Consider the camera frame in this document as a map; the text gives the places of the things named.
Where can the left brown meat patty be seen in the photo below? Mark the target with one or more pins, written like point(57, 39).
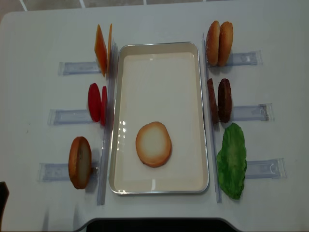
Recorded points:
point(213, 104)

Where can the black base bottom edge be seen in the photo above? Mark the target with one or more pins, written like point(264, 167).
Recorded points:
point(160, 225)

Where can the right red tomato slice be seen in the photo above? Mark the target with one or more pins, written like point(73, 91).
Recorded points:
point(104, 101)

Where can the white rectangular metal tray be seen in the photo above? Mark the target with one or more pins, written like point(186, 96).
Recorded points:
point(159, 83)

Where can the right orange cheese slice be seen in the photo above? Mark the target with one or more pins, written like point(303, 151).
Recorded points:
point(109, 54)

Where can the green lettuce leaf front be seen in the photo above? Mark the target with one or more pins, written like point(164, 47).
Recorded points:
point(231, 162)

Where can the orange cheese slice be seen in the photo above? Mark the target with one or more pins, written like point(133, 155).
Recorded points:
point(101, 50)
point(109, 54)

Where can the upright bun half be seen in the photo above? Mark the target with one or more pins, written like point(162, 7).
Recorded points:
point(225, 42)
point(212, 43)

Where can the red tomato slice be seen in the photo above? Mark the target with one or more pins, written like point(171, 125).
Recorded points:
point(104, 101)
point(94, 102)

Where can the left red tomato slice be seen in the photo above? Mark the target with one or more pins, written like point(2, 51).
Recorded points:
point(94, 102)

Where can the clear holder left bread row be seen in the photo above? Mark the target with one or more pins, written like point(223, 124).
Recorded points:
point(50, 172)

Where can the clear holder tomato row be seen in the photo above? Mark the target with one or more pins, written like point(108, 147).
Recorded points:
point(68, 117)

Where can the left upright bun half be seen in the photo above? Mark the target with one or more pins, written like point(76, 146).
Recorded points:
point(212, 43)

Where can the flat bread slice in tray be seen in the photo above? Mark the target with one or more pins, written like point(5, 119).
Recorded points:
point(153, 144)

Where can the right dark meat patty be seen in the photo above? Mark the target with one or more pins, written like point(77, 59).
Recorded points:
point(224, 100)

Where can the upright bread slice left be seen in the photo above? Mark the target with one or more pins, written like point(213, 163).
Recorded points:
point(80, 162)

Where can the clear holder patty row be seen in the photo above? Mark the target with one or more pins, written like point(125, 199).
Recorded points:
point(261, 112)

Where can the right upright bun half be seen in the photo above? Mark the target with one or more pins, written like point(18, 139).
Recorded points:
point(225, 42)

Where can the clear holder bun row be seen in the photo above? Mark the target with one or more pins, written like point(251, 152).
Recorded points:
point(248, 58)

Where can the dark object left edge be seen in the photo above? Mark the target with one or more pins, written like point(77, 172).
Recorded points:
point(4, 194)

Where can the left orange cheese slice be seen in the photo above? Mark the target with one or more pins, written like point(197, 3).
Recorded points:
point(101, 50)

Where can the clear holder cheese row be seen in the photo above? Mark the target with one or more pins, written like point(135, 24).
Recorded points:
point(73, 68)

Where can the clear holder lettuce row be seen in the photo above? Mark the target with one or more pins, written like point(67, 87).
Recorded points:
point(274, 169)

